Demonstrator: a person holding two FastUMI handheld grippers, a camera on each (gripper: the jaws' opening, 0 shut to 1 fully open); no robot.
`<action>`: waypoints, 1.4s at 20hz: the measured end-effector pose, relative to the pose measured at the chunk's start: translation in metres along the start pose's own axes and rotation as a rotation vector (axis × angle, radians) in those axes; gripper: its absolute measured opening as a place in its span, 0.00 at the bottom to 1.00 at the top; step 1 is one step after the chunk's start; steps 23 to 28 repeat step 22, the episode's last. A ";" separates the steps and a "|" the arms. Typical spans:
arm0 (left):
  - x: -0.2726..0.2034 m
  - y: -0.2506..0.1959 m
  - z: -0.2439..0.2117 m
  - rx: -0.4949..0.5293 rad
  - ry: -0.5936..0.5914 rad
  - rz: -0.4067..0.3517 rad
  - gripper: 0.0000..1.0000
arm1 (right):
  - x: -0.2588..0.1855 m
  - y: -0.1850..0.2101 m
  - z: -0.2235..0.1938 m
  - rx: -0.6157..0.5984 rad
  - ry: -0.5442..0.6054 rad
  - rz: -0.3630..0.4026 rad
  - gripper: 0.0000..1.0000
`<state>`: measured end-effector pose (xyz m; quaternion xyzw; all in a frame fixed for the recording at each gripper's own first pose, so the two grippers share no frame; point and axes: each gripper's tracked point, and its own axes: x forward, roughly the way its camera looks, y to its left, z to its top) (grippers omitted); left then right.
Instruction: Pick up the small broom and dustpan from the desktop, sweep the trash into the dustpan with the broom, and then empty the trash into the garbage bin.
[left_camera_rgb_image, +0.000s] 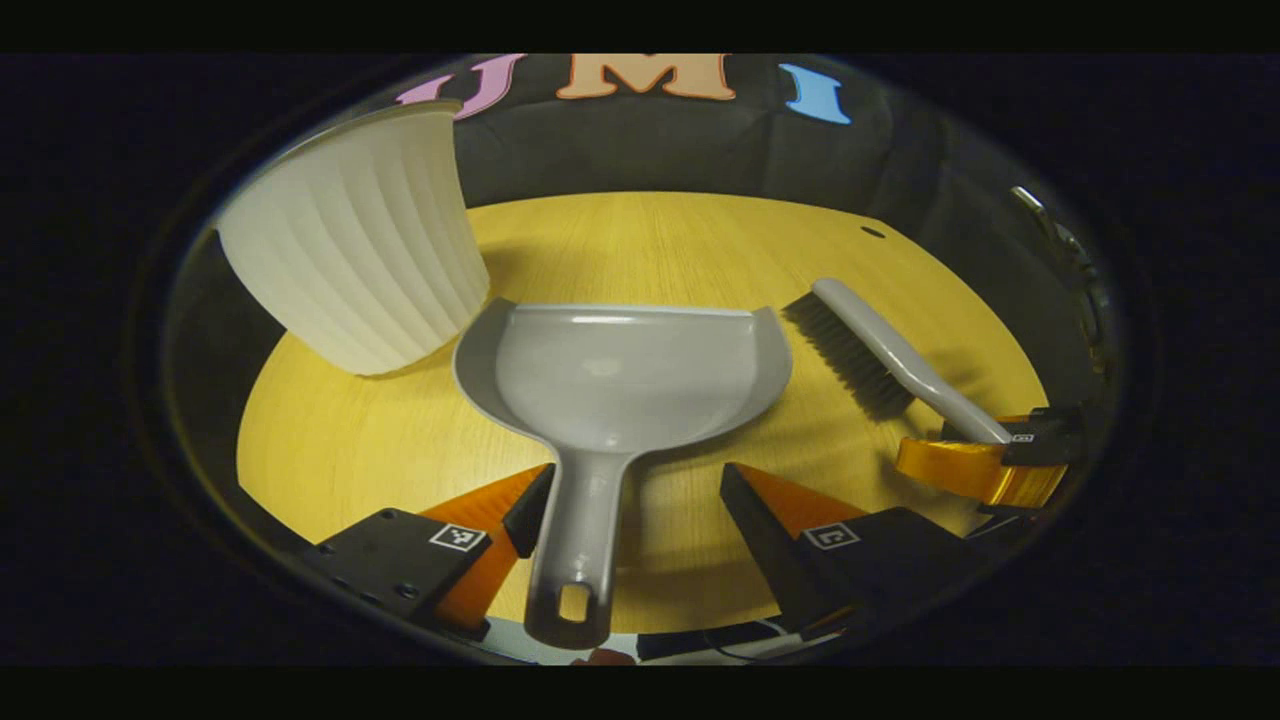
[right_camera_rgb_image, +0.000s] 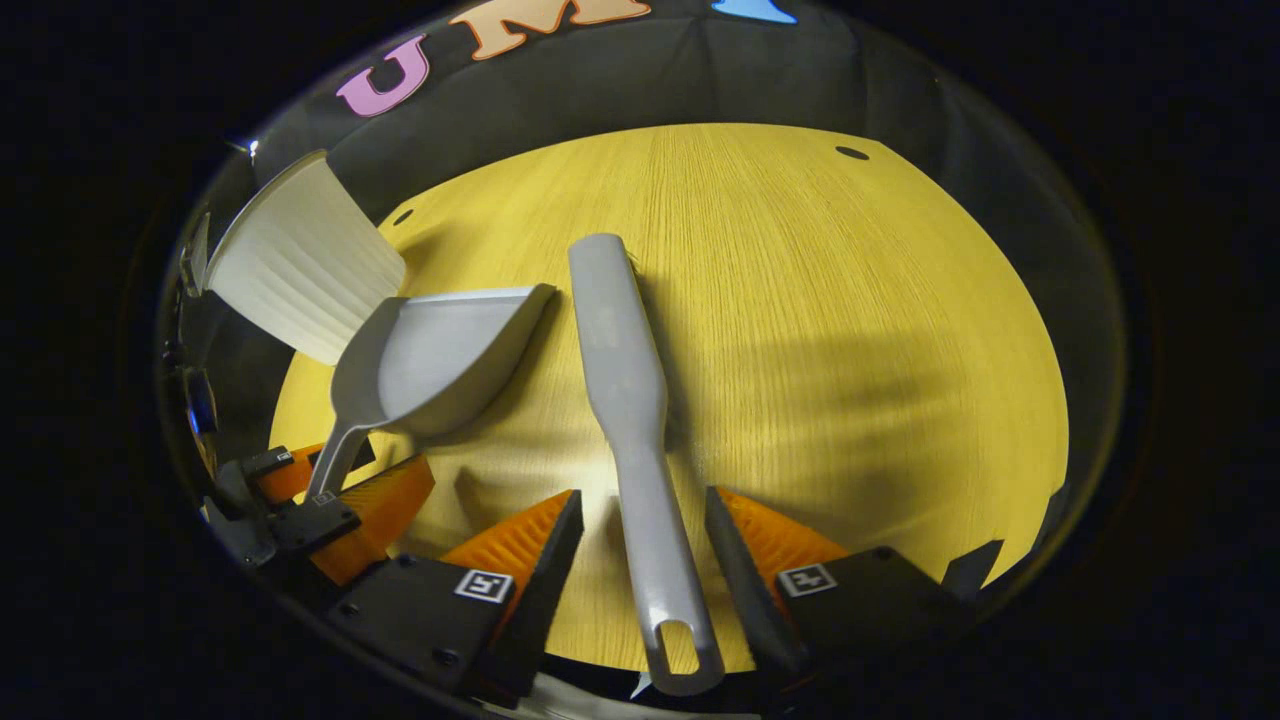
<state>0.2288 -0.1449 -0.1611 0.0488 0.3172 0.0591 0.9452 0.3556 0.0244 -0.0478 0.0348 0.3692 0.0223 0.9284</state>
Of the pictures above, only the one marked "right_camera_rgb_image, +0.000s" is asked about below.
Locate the small grey broom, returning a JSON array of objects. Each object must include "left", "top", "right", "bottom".
[{"left": 567, "top": 233, "right": 726, "bottom": 698}]

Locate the white ribbed garbage bin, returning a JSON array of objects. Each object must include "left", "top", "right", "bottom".
[{"left": 203, "top": 150, "right": 408, "bottom": 366}]

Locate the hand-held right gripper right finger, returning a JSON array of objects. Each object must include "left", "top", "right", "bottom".
[{"left": 705, "top": 485, "right": 976, "bottom": 691}]

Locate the grey plastic dustpan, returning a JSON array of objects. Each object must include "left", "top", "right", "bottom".
[{"left": 305, "top": 284, "right": 557, "bottom": 501}]

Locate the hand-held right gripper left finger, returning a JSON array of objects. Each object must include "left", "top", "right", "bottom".
[{"left": 325, "top": 488, "right": 586, "bottom": 701}]

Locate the black backdrop cloth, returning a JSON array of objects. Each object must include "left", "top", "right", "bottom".
[{"left": 160, "top": 0, "right": 1126, "bottom": 561}]

